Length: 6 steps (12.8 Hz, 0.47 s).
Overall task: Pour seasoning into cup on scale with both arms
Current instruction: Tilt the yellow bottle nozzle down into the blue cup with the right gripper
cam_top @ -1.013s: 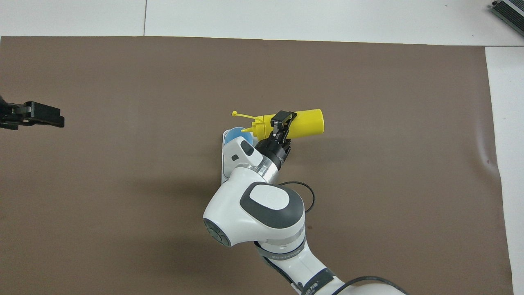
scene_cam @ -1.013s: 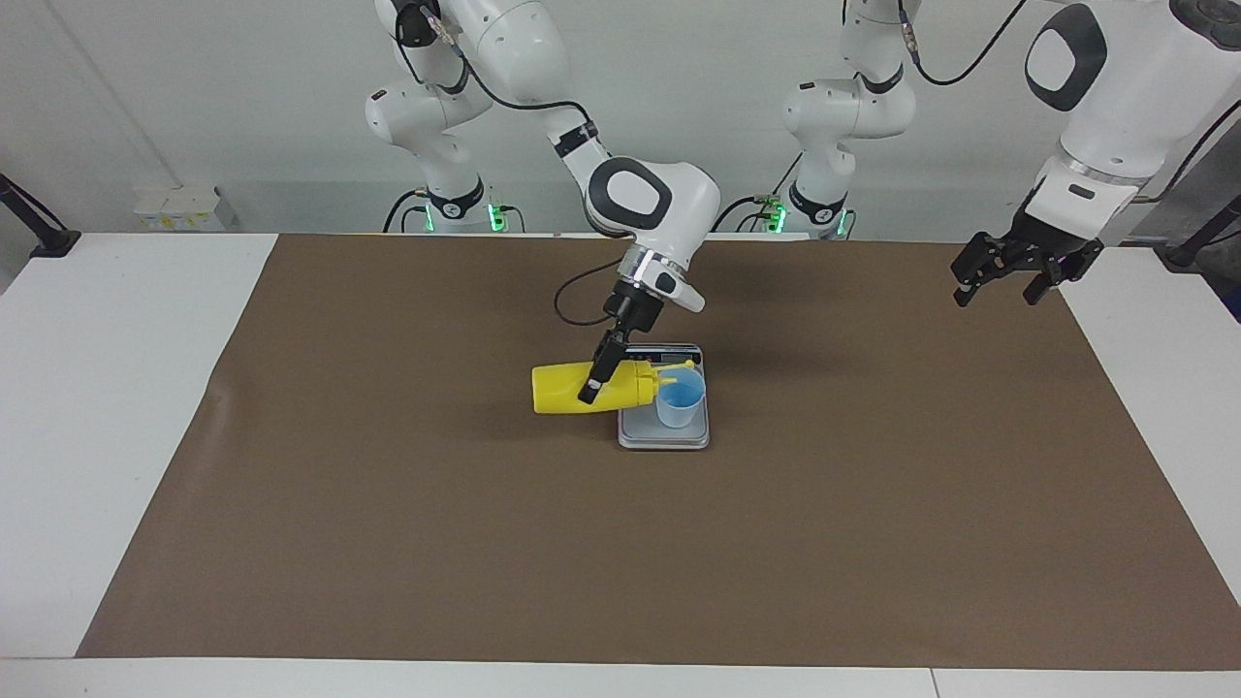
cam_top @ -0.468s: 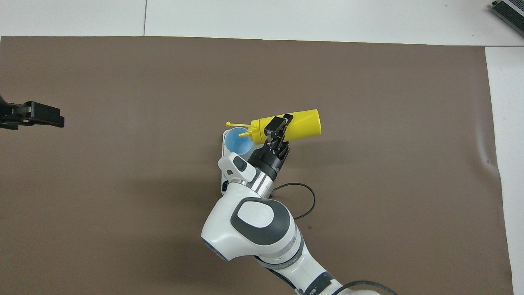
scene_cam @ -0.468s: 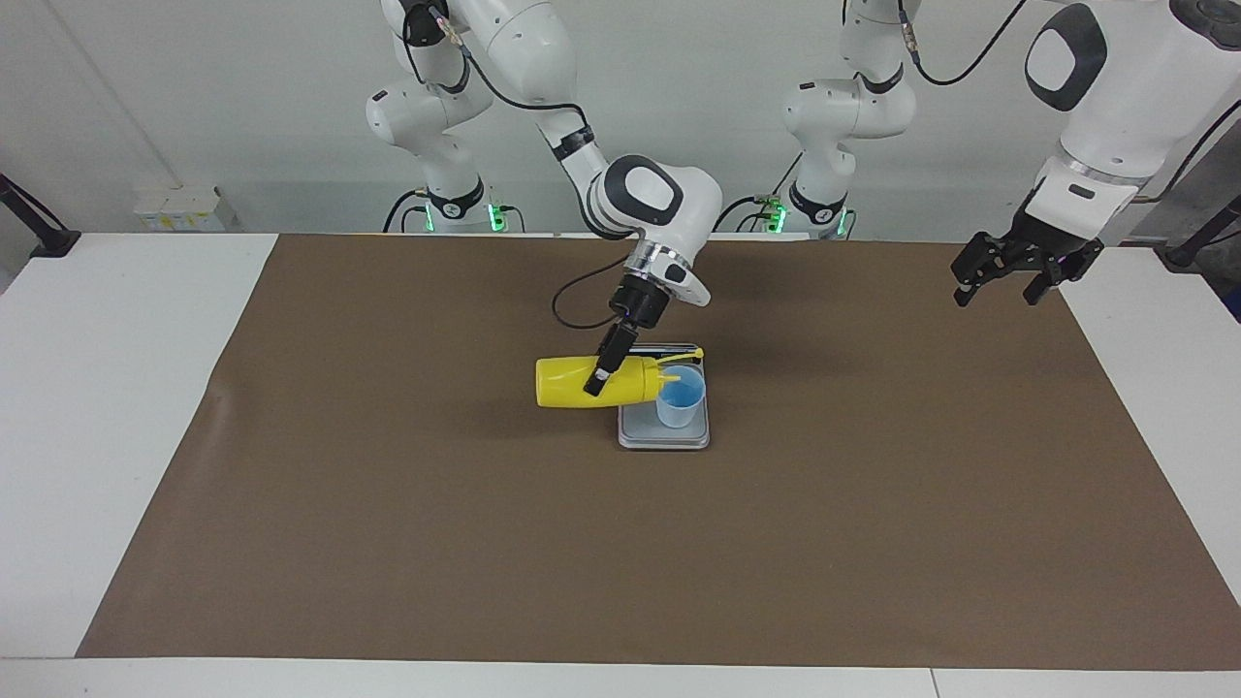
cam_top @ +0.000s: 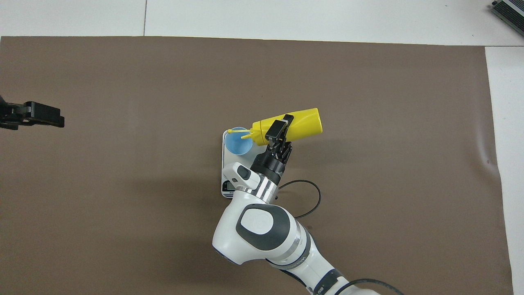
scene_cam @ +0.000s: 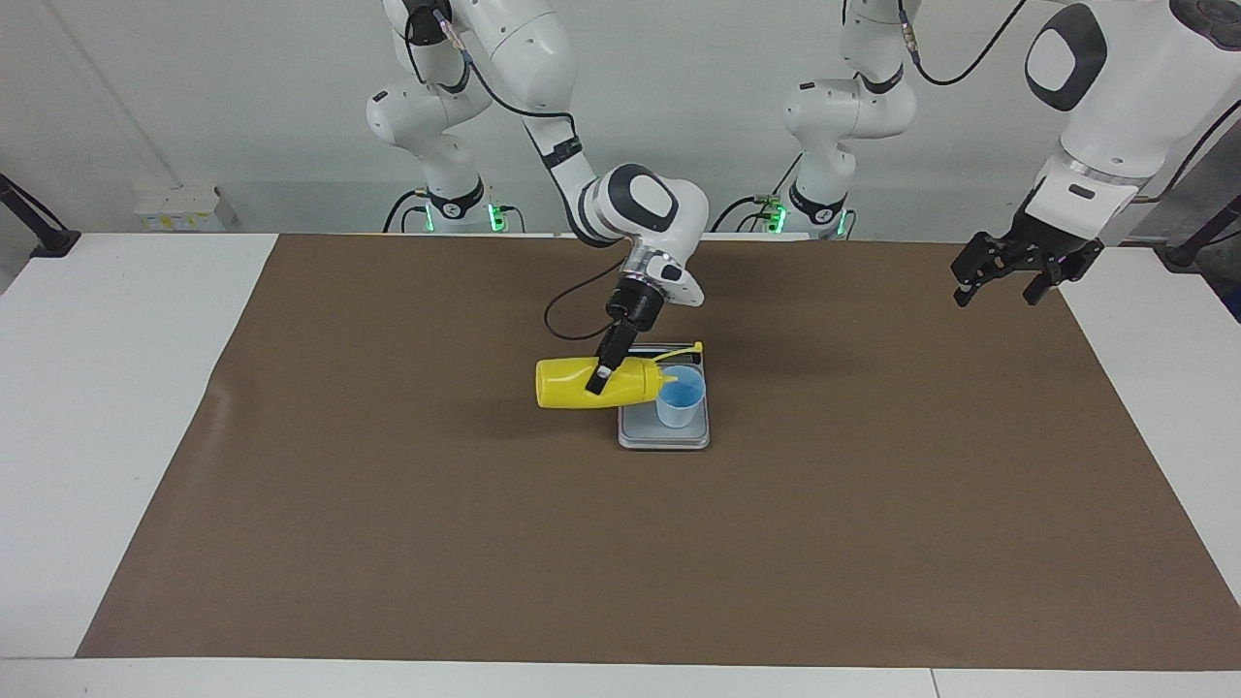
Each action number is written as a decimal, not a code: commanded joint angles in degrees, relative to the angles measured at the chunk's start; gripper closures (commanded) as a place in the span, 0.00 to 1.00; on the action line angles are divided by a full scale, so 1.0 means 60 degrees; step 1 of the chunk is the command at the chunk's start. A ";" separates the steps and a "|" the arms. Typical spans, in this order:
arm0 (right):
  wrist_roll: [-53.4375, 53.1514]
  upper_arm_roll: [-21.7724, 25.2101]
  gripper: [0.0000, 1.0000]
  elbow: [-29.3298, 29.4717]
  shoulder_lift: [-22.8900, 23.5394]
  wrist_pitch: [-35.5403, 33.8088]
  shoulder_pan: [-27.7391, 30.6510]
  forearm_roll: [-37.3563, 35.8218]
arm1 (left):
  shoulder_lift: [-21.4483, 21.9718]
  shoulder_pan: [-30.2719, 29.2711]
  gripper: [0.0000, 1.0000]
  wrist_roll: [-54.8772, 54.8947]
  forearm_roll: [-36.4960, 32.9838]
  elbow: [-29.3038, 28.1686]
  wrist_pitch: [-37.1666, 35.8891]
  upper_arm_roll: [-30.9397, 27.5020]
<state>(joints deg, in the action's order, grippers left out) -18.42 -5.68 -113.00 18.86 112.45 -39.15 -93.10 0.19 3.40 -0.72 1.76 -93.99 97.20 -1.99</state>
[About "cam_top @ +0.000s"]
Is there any brown table mat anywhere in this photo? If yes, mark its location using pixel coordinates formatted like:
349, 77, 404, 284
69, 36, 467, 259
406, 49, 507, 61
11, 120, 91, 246
0, 36, 514, 295

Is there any grey ribbed metal device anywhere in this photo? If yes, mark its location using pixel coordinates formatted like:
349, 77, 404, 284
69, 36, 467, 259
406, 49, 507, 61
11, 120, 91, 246
491, 0, 524, 38

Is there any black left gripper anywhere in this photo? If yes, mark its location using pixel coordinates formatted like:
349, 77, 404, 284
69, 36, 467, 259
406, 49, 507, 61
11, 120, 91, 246
0, 96, 65, 131

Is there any yellow squeeze bottle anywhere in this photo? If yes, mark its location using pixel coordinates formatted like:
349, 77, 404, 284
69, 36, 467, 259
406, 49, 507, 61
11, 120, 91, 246
227, 108, 323, 147

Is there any silver digital kitchen scale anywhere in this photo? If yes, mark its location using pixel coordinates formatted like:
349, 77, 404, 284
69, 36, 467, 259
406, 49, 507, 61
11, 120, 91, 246
221, 129, 271, 200

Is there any light blue plastic cup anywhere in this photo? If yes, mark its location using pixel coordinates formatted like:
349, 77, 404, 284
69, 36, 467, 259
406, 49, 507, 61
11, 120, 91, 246
224, 127, 253, 156

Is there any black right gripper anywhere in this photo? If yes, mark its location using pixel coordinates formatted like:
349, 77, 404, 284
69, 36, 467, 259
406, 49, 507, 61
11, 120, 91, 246
251, 115, 294, 185

